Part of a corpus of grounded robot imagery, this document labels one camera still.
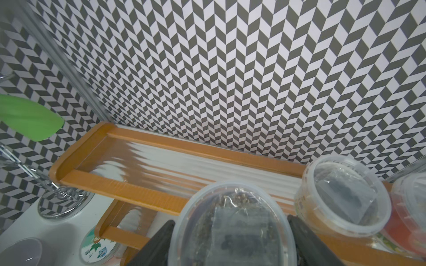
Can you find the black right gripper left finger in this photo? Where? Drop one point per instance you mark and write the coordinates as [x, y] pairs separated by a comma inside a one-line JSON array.
[[155, 252]]

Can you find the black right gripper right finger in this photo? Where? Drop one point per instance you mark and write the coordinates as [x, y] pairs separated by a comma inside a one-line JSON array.
[[311, 250]]

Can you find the orange seed container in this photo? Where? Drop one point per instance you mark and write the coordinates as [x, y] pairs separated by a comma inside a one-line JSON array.
[[340, 196]]

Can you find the dark seed container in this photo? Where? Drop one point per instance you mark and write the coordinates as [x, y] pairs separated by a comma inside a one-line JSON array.
[[232, 224]]

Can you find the red seed container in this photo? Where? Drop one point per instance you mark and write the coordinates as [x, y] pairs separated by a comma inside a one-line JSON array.
[[406, 228]]

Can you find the tall red illustrated-lid container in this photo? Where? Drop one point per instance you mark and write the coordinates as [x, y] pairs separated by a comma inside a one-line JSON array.
[[96, 251]]

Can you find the orange three-tier wooden shelf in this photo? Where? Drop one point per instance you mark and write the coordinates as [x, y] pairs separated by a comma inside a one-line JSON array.
[[151, 178]]

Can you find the lilac bowl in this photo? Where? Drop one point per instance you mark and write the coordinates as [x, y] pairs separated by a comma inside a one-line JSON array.
[[26, 252]]

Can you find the right metal corner post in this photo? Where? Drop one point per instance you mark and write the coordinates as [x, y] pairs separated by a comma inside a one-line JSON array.
[[416, 167]]

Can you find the metal corner post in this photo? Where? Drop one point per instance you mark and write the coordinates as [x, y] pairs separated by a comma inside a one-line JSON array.
[[416, 167], [35, 28]]

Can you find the left metal corner post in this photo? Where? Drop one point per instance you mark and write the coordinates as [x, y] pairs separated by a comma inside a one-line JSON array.
[[35, 28]]

